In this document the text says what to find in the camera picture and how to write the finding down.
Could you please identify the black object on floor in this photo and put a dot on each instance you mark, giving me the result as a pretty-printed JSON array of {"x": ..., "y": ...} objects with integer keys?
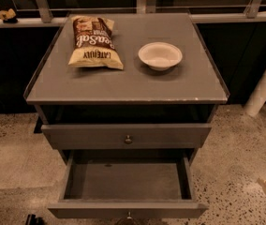
[{"x": 34, "y": 220}]

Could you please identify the small yellow black object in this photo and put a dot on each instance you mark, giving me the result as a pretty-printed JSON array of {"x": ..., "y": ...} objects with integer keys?
[{"x": 8, "y": 16}]

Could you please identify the white paper bowl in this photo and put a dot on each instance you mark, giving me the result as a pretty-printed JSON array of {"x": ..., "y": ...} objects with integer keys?
[{"x": 160, "y": 56}]

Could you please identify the sea salt chips bag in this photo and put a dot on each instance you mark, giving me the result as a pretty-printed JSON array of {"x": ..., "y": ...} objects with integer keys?
[{"x": 93, "y": 46}]

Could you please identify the grey upper drawer with knob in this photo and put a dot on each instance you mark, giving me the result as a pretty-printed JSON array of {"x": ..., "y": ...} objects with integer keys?
[{"x": 126, "y": 136}]

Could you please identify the metal railing frame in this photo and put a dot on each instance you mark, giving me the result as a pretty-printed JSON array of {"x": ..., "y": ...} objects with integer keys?
[{"x": 145, "y": 7}]

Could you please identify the grey wooden drawer cabinet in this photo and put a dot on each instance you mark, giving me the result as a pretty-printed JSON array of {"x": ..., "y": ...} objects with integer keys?
[{"x": 188, "y": 93}]

